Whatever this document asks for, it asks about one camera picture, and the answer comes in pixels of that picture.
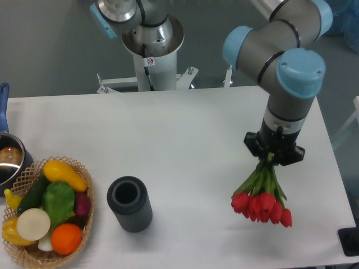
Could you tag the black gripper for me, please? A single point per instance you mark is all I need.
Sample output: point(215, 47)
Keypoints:
point(283, 146)

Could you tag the red tulip bouquet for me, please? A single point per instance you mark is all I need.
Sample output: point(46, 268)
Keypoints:
point(260, 197)

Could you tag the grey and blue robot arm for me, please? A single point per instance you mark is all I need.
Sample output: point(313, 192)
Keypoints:
point(274, 56)

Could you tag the black device at table edge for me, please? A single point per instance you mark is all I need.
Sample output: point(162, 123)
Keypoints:
point(349, 241)

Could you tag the blue plastic bag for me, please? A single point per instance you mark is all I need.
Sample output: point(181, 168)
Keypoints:
point(345, 22)

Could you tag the dark grey ribbed vase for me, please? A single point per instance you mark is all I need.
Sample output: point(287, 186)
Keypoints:
point(128, 199)

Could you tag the purple red onion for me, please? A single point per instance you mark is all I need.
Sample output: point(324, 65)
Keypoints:
point(82, 204)

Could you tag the yellow squash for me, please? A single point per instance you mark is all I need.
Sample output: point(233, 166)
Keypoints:
point(55, 171)

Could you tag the green lettuce leaf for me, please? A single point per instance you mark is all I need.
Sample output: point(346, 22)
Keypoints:
point(58, 203)

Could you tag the orange fruit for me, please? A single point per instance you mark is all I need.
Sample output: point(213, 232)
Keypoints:
point(66, 238)

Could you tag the woven wicker basket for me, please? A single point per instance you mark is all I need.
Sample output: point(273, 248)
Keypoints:
point(31, 256)

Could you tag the green cucumber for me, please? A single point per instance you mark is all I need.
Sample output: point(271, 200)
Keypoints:
point(34, 195)

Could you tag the white leek stalk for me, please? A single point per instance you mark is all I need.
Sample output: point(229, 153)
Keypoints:
point(44, 244)

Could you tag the white round onion slice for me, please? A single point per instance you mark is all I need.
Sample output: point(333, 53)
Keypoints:
point(33, 224)

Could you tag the yellow bell pepper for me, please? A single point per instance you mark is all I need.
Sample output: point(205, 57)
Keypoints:
point(11, 235)

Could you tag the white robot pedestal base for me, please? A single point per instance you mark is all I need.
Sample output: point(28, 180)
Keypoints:
point(154, 54)

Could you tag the blue handled saucepan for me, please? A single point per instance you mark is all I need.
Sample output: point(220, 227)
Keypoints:
point(15, 158)

